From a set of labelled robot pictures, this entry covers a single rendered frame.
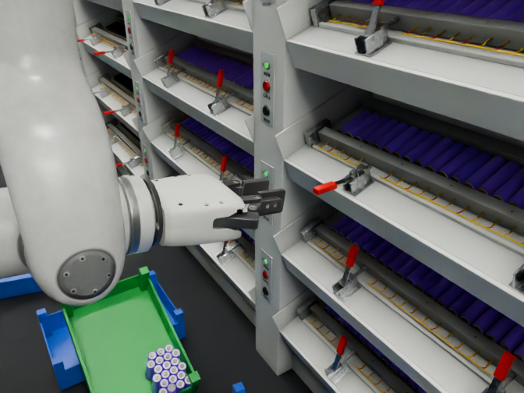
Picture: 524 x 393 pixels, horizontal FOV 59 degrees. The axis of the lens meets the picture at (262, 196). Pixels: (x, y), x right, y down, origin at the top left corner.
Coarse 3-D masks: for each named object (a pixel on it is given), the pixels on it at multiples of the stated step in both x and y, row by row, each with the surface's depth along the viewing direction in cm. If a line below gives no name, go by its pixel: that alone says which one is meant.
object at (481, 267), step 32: (352, 96) 83; (384, 96) 79; (288, 128) 78; (320, 128) 79; (480, 128) 65; (288, 160) 79; (320, 160) 77; (352, 160) 74; (384, 192) 66; (416, 192) 64; (384, 224) 63; (416, 224) 60; (448, 224) 58; (480, 224) 57; (416, 256) 61; (448, 256) 55; (480, 256) 54; (512, 256) 52; (480, 288) 53; (512, 288) 49
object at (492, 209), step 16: (336, 144) 76; (352, 144) 73; (368, 144) 72; (368, 160) 71; (384, 160) 68; (400, 160) 67; (400, 176) 67; (416, 176) 63; (432, 176) 62; (432, 192) 63; (448, 192) 60; (464, 192) 58; (480, 192) 58; (464, 208) 58; (480, 208) 57; (496, 208) 55; (512, 208) 54; (512, 224) 54; (512, 240) 53
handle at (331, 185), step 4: (352, 172) 67; (352, 176) 67; (340, 180) 67; (344, 180) 67; (348, 180) 67; (352, 180) 67; (324, 184) 65; (328, 184) 65; (332, 184) 65; (336, 184) 65; (340, 184) 66; (344, 184) 66; (316, 188) 64; (320, 188) 64; (324, 188) 64; (328, 188) 65; (332, 188) 65; (336, 188) 66; (316, 192) 64; (320, 192) 64; (324, 192) 65
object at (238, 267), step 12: (240, 228) 124; (228, 240) 125; (240, 240) 120; (252, 240) 120; (204, 252) 127; (216, 252) 123; (228, 252) 118; (240, 252) 120; (252, 252) 115; (216, 264) 122; (228, 264) 118; (240, 264) 117; (252, 264) 115; (228, 276) 115; (240, 276) 114; (252, 276) 113; (240, 288) 111; (252, 288) 103; (252, 300) 107
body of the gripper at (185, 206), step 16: (176, 176) 56; (192, 176) 57; (208, 176) 58; (160, 192) 50; (176, 192) 51; (192, 192) 52; (208, 192) 53; (224, 192) 54; (160, 208) 48; (176, 208) 48; (192, 208) 49; (208, 208) 50; (224, 208) 51; (240, 208) 52; (160, 224) 48; (176, 224) 48; (192, 224) 49; (208, 224) 50; (160, 240) 50; (176, 240) 49; (192, 240) 50; (208, 240) 51; (224, 240) 52
